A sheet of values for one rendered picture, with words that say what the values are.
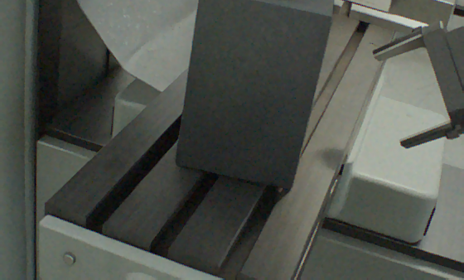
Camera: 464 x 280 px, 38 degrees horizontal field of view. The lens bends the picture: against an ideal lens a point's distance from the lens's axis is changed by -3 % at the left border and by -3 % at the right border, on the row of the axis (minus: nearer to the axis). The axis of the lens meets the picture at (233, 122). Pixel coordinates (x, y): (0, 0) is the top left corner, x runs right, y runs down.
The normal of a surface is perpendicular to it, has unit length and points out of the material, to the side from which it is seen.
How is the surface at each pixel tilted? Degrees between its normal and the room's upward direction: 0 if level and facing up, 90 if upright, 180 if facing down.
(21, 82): 89
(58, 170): 90
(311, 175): 0
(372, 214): 90
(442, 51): 61
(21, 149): 89
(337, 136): 0
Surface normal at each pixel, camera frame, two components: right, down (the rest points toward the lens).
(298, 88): -0.15, 0.47
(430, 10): -0.37, 0.41
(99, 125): 0.15, -0.86
